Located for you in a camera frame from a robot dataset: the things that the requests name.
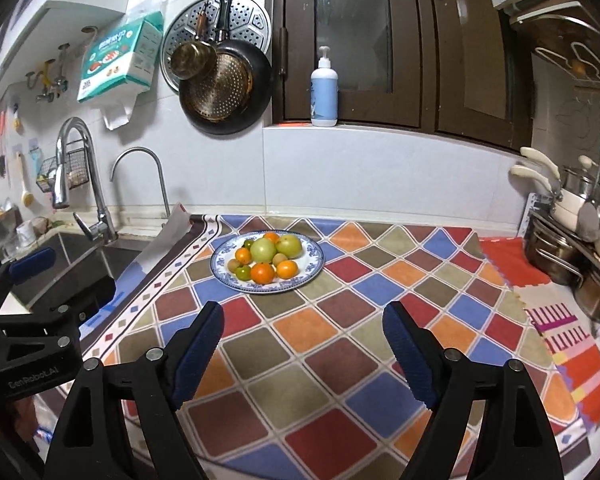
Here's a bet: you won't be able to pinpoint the small green lime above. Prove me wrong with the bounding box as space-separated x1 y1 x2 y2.
235 266 251 282

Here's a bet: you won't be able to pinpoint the small orange tangerine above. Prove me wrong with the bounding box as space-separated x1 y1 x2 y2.
235 247 252 266
263 232 279 243

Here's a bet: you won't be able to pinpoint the large orange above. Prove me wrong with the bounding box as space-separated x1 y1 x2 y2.
251 262 276 285

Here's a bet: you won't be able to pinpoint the large yellow-green pear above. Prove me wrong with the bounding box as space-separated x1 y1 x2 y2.
249 237 277 263

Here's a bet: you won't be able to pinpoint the medium orange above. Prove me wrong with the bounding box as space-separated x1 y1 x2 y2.
275 260 299 280

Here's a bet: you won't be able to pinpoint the green apple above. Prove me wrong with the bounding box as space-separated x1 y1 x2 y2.
275 234 302 259

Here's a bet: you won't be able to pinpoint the chrome kitchen faucet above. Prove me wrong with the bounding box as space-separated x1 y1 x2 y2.
52 117 118 244

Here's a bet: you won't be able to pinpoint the steel sink basin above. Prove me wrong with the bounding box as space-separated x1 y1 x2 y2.
12 231 149 310

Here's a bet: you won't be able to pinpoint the red patterned cloth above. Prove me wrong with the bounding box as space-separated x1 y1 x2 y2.
479 237 600 434

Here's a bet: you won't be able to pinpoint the thin chrome faucet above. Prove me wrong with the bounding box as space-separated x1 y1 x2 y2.
108 145 171 220

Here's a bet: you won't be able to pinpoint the colourful diamond pattern mat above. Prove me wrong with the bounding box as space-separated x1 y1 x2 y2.
82 216 590 479

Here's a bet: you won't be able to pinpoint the blue white porcelain plate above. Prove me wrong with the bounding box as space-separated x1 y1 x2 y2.
210 230 326 295

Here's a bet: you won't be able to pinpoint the steel pots on rack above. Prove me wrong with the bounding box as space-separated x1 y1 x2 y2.
520 194 600 323

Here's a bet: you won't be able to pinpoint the tissue paper package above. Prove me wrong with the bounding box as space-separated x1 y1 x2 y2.
76 8 164 131

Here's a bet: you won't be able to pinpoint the copper colander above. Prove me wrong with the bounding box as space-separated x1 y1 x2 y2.
178 52 252 124

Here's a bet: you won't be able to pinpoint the small brass ladle pot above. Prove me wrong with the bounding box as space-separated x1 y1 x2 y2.
171 10 216 80

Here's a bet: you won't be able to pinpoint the black frying pan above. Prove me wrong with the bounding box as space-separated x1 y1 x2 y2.
171 0 273 136

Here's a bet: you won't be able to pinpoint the perforated steel steamer tray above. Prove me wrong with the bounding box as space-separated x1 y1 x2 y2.
160 0 271 93

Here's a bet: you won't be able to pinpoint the blue soap dispenser bottle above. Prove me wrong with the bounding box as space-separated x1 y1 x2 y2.
310 46 338 127

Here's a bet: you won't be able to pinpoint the wire sponge basket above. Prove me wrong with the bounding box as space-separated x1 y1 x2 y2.
35 141 90 193

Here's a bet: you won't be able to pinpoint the white handled utensil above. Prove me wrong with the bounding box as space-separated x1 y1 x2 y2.
508 165 555 194
520 146 562 181

